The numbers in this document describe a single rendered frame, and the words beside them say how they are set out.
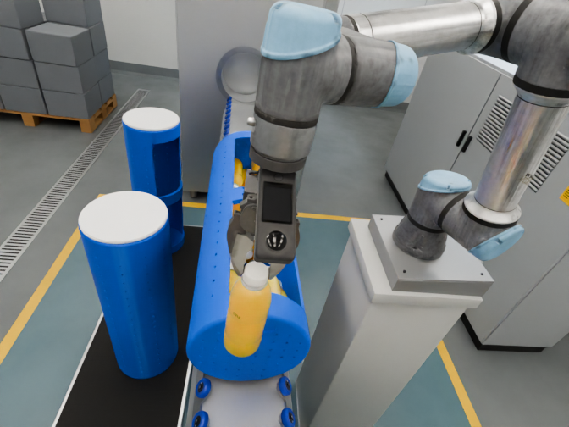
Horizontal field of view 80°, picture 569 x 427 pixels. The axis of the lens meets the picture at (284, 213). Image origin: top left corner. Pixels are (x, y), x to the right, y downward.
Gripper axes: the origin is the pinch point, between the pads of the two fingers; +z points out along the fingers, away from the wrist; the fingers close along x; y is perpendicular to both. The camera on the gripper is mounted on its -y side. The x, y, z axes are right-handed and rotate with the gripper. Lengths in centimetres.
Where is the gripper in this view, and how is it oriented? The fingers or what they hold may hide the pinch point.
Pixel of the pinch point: (256, 274)
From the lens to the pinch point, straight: 52.4
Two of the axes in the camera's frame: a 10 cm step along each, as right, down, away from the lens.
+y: -0.3, -5.9, 8.1
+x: -9.8, -1.3, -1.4
